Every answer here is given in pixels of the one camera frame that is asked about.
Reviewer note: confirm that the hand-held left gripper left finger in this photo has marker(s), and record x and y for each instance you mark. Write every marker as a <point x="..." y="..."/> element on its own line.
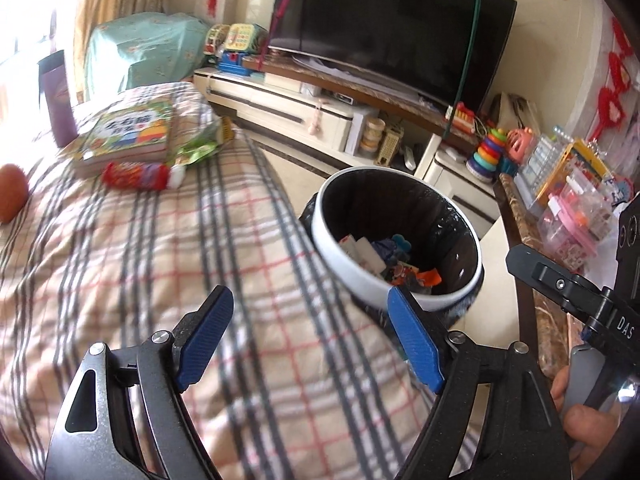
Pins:
<point x="205" y="340"/>

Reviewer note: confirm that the white remote control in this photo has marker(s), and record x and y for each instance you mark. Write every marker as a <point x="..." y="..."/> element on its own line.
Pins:
<point x="410" y="157"/>

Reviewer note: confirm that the plaid blanket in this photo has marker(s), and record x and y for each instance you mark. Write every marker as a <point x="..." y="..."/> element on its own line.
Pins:
<point x="150" y="270"/>

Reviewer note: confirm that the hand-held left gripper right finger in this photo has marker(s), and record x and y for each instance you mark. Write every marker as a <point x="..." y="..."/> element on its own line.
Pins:
<point x="415" y="340"/>

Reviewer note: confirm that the white bag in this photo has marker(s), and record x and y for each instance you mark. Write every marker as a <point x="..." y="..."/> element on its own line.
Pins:
<point x="515" y="112"/>

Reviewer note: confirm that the clear compartment box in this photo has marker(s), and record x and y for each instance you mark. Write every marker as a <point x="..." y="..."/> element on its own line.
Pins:
<point x="542" y="165"/>

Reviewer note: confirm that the yellow framed box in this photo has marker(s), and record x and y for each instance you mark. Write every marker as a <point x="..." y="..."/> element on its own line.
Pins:
<point x="590" y="160"/>

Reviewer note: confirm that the small pink hanging toy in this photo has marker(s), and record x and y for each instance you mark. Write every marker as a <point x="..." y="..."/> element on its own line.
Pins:
<point x="315" y="120"/>

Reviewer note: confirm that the purple box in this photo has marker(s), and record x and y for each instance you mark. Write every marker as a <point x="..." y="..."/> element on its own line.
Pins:
<point x="59" y="105"/>

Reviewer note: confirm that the orange snack packet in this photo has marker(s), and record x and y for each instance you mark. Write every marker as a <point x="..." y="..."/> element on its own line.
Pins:
<point x="425" y="277"/>

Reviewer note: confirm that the blue plastic bag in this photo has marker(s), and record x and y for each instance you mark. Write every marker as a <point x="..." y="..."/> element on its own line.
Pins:
<point x="395" y="246"/>

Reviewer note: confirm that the tan perforated box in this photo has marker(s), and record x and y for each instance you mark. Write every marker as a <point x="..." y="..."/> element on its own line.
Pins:
<point x="389" y="147"/>

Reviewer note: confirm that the teal covered furniture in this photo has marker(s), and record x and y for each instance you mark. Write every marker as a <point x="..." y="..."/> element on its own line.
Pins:
<point x="145" y="55"/>

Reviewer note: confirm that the red paper heart garland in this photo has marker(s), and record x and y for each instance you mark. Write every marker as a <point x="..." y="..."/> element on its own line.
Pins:
<point x="612" y="90"/>

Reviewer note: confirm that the person's right hand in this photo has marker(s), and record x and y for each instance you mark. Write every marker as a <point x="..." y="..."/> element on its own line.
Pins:
<point x="590" y="430"/>

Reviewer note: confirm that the white television cabinet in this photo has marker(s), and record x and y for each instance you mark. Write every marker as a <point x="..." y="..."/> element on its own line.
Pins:
<point x="280" y="105"/>

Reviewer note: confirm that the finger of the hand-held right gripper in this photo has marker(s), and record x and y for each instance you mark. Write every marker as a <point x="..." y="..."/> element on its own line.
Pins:
<point x="555" y="282"/>

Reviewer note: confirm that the cream round jar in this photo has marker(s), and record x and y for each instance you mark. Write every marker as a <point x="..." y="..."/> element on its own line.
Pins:
<point x="373" y="135"/>

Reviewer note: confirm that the red toy piano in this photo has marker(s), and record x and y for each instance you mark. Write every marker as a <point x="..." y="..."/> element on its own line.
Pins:
<point x="465" y="117"/>

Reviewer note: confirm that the red snack tube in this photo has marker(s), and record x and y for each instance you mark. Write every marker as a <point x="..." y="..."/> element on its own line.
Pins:
<point x="132" y="176"/>

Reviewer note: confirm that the colourful children's book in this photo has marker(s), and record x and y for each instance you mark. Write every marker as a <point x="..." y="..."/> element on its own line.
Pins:
<point x="125" y="135"/>

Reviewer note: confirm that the green toy telephone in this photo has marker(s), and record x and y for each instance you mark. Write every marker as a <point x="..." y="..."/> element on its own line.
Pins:
<point x="245" y="37"/>

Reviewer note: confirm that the white rimmed trash bin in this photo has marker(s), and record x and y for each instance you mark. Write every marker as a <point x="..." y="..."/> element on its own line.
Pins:
<point x="350" y="195"/>

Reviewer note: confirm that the orange pink rattle toy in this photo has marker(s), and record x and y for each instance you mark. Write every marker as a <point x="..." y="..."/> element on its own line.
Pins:
<point x="519" y="144"/>

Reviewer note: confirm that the beige curtain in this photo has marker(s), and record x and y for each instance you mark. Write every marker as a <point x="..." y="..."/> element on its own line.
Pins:
<point x="125" y="0"/>

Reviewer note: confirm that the pink lidded clear box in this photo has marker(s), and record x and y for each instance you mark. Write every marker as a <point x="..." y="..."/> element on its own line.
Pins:
<point x="575" y="225"/>

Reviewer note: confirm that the blue toy cash register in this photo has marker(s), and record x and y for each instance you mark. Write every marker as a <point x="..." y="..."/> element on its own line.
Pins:
<point x="232" y="64"/>

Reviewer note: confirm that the black curved television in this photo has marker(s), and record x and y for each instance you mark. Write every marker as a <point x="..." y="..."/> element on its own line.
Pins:
<point x="390" y="25"/>

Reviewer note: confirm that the green snack packet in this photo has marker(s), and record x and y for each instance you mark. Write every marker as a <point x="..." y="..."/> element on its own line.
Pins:
<point x="200" y="147"/>

